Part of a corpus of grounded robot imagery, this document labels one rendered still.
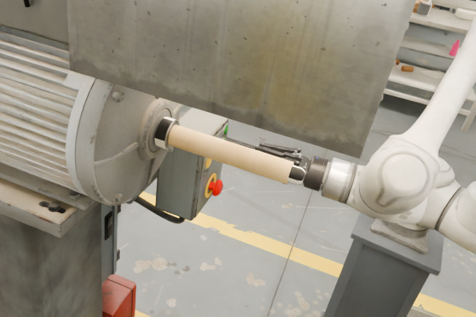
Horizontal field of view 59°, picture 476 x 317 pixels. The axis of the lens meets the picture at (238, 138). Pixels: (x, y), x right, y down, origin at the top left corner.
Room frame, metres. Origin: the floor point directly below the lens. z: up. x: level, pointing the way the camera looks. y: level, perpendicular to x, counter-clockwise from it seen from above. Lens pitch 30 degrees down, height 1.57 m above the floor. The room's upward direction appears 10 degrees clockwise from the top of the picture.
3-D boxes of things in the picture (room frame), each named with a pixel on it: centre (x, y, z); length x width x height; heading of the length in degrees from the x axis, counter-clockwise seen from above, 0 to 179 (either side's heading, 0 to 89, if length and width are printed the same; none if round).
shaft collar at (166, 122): (0.53, 0.10, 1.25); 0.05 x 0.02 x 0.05; 165
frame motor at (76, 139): (0.60, 0.31, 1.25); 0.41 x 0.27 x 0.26; 75
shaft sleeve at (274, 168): (0.51, 0.01, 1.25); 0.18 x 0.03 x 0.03; 75
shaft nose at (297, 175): (0.48, -0.09, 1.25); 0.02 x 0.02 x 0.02; 75
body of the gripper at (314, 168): (0.79, -0.16, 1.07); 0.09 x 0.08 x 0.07; 75
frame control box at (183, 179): (0.80, 0.17, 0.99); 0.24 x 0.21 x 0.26; 75
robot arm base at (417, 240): (1.13, -0.57, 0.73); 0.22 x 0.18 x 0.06; 68
